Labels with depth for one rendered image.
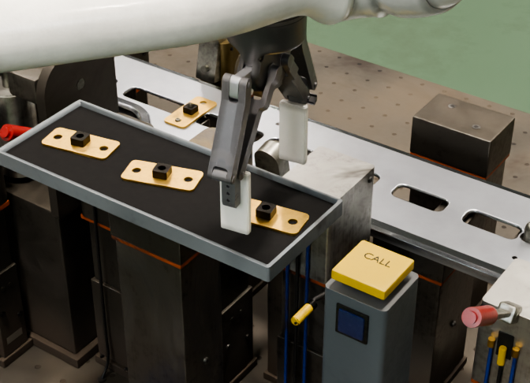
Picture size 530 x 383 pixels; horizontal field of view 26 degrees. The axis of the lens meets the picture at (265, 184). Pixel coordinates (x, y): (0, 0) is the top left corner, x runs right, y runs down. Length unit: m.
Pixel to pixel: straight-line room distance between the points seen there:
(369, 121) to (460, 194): 0.74
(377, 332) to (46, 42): 0.46
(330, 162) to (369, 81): 1.02
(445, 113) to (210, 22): 0.85
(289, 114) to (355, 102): 1.11
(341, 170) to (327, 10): 0.51
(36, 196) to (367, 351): 0.60
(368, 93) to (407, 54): 1.66
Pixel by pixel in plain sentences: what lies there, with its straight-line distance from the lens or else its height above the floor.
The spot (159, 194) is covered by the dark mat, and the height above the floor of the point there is 1.16.
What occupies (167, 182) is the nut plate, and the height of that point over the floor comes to 1.16.
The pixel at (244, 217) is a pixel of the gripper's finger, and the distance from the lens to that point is 1.09.
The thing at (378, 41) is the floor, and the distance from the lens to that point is 4.06.
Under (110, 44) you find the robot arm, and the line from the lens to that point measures 0.83.
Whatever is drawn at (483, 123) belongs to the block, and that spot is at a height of 1.03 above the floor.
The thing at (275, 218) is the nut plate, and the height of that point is 1.16.
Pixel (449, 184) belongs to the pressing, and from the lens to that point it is 1.53.
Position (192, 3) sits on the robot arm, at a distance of 0.82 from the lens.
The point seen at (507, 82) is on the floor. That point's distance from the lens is 3.87.
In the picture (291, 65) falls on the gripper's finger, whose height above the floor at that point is 1.33.
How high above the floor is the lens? 1.86
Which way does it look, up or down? 34 degrees down
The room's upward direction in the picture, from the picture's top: straight up
